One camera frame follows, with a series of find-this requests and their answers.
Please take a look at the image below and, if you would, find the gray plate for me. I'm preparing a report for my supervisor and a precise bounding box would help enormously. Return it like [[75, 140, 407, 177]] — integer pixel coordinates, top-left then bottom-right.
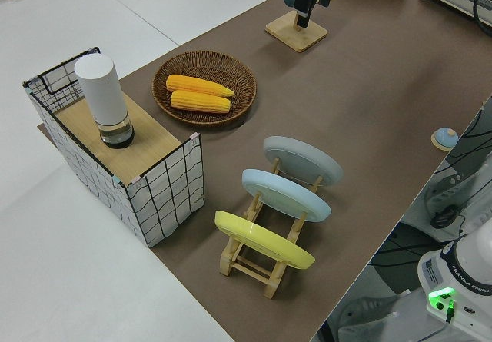
[[263, 135, 344, 196]]

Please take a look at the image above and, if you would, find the light blue plate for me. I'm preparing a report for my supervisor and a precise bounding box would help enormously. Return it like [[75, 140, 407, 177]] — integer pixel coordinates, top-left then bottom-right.
[[241, 168, 332, 224]]

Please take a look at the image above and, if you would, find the yellow plate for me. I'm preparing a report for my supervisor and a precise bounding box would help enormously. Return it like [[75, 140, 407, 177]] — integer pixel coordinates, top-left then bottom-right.
[[214, 210, 317, 271]]

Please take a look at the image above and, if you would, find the low wooden plate rack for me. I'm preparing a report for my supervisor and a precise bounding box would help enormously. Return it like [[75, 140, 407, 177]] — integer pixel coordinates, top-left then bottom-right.
[[218, 157, 324, 300]]

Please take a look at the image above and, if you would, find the wooden mug tree stand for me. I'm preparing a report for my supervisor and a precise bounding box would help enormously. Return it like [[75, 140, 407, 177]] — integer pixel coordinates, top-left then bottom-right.
[[264, 10, 329, 54]]

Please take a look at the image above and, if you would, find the round wicker basket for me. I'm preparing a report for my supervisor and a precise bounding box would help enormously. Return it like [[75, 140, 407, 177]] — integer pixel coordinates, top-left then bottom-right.
[[151, 51, 258, 125]]

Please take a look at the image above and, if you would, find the brown table mat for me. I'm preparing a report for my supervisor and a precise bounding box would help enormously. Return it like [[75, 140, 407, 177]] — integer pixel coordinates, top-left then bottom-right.
[[37, 0, 492, 342]]

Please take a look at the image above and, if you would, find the yellow corn cob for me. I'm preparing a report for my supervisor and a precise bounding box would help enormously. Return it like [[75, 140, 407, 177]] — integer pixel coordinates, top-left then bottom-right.
[[169, 89, 232, 114], [165, 74, 236, 98]]

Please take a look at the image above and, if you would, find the small blue cup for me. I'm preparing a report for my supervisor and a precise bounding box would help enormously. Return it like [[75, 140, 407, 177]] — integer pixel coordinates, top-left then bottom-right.
[[431, 126, 458, 151]]

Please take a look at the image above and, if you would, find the wooden board basket lid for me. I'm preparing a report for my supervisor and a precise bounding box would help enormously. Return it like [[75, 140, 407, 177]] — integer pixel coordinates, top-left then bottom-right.
[[53, 92, 182, 177]]

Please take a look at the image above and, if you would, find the white cylinder bottle clear base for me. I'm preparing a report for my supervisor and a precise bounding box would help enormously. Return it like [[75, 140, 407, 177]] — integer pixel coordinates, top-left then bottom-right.
[[74, 56, 136, 150]]

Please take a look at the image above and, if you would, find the thick black cable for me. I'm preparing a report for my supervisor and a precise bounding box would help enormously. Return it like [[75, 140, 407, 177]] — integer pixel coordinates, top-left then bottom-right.
[[472, 0, 492, 40]]

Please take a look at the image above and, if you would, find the black wire basket white liner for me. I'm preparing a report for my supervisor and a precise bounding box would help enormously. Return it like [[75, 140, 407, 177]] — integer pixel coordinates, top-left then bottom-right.
[[22, 46, 204, 249]]

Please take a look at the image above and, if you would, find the thin black cable bundle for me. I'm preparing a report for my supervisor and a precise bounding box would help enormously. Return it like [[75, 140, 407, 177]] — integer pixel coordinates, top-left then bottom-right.
[[378, 101, 492, 277]]

